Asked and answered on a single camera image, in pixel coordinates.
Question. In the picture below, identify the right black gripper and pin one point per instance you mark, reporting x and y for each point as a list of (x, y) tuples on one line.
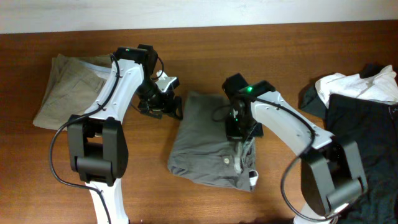
[(232, 132)]

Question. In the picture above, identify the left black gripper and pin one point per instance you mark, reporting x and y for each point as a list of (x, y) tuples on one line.
[(163, 106)]

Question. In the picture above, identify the grey cargo shorts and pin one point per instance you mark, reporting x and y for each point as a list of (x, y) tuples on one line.
[(202, 153)]

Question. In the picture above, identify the beige shorts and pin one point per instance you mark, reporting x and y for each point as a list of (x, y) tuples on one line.
[(74, 84)]

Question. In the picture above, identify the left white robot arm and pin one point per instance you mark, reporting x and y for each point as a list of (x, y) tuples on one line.
[(97, 144)]

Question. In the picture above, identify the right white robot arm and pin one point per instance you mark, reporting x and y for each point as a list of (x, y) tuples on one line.
[(332, 174)]

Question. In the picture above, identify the black garment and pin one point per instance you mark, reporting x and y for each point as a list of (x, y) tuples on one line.
[(373, 125)]

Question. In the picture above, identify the white shirt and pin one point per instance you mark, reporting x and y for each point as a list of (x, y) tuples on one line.
[(374, 83)]

